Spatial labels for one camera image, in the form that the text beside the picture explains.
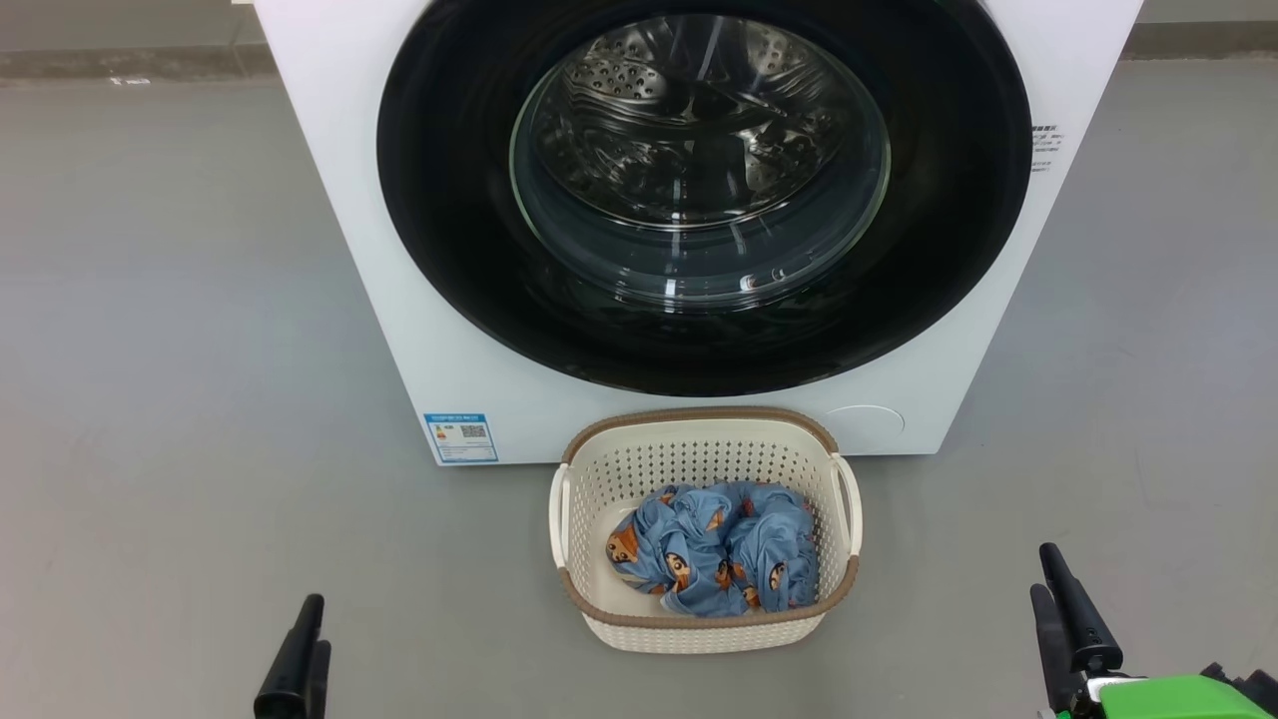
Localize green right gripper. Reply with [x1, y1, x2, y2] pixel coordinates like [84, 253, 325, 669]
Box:
[1030, 542, 1278, 719]

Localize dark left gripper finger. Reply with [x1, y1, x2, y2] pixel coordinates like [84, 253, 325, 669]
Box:
[254, 594, 325, 719]
[308, 640, 332, 719]

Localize grey washing machine door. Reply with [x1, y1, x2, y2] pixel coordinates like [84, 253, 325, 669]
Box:
[376, 0, 1034, 397]

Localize white front-load washing machine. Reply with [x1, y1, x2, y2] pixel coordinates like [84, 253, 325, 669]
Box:
[250, 0, 1144, 467]

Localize blue energy label sticker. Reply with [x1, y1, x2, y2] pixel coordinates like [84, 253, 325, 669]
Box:
[423, 411, 499, 465]

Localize cream laundry basket brown rim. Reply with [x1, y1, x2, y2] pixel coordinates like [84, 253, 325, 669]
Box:
[547, 406, 863, 655]

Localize small printed text sticker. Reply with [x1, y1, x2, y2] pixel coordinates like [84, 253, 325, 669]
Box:
[1030, 124, 1065, 177]

